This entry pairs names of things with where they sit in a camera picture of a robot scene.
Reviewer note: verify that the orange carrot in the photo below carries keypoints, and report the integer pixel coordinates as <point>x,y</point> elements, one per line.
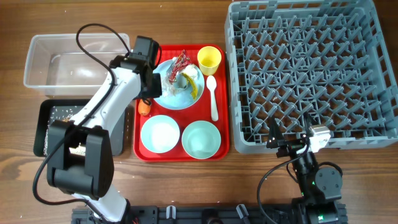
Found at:
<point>144,107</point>

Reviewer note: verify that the light blue bowl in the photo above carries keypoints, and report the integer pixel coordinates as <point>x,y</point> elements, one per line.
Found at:
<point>160,134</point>

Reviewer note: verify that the black plastic tray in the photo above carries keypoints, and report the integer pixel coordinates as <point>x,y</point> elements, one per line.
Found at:
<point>117,136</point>

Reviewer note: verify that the teal green bowl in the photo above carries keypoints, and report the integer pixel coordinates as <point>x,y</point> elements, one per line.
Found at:
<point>201,139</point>

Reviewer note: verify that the red serving tray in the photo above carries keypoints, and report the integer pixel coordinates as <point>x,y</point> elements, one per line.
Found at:
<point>198,111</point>

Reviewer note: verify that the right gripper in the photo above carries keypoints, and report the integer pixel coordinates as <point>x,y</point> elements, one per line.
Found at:
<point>289,147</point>

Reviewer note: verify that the crumpled white tissue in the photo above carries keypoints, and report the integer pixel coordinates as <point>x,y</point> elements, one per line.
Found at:
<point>181,83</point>

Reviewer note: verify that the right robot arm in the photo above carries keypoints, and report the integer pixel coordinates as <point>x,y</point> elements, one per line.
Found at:
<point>320,183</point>

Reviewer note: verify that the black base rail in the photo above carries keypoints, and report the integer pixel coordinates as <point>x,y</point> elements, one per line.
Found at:
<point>279,213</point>

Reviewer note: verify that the yellow plastic cup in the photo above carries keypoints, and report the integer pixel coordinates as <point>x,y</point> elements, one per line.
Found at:
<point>209,58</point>

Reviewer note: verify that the white plastic spoon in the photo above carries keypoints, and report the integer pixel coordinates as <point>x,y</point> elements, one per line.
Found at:
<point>211,86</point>

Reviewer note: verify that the large light blue plate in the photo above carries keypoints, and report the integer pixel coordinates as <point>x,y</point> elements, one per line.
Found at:
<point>181,100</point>

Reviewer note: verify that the grey dishwasher rack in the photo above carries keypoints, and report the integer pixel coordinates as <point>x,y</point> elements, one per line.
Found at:
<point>327,59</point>

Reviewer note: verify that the clear plastic bin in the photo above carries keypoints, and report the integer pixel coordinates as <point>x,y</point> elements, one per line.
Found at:
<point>56,66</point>

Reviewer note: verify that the red foil wrapper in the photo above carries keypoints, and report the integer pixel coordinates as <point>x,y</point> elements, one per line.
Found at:
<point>181,62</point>

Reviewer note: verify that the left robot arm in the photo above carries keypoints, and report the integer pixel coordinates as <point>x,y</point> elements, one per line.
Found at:
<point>79,156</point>

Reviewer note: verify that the yellow wrapper strip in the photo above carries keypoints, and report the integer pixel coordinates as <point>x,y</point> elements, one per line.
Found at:
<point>191,82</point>

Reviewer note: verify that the white rice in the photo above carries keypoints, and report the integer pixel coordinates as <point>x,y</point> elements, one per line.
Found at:
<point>58,113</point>

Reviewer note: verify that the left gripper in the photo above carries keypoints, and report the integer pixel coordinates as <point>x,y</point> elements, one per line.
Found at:
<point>152,86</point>

